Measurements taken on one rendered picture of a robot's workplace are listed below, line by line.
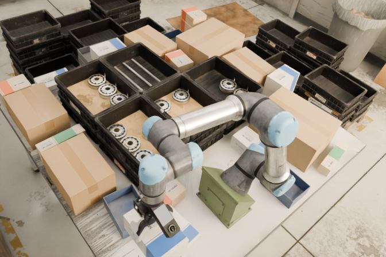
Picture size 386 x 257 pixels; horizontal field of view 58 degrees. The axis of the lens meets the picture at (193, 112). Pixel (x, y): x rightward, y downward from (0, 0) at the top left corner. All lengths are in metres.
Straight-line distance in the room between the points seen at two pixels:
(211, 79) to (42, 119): 1.01
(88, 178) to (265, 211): 0.87
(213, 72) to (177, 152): 1.33
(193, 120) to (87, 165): 0.74
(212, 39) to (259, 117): 1.31
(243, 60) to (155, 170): 1.56
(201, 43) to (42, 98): 1.06
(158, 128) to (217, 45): 1.42
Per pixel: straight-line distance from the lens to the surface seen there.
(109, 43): 2.35
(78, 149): 1.77
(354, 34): 3.86
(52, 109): 1.98
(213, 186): 1.61
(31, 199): 2.71
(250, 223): 1.77
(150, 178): 0.93
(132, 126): 1.88
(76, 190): 1.64
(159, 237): 1.19
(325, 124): 2.04
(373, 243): 2.87
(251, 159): 1.60
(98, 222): 1.72
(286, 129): 1.20
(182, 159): 0.98
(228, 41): 2.45
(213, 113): 1.16
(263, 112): 1.21
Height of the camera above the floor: 2.22
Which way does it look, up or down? 45 degrees down
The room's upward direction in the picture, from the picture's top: 8 degrees clockwise
